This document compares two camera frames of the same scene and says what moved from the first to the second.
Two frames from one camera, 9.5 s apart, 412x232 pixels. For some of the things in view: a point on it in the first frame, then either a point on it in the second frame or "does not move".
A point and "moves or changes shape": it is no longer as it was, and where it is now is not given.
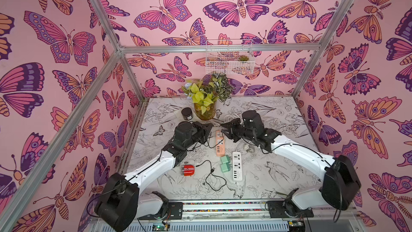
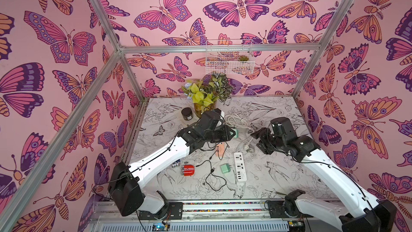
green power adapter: (225, 167) does not move
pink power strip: (220, 144) does not move
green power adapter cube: (225, 159) moves or changes shape
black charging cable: (213, 169) does not move
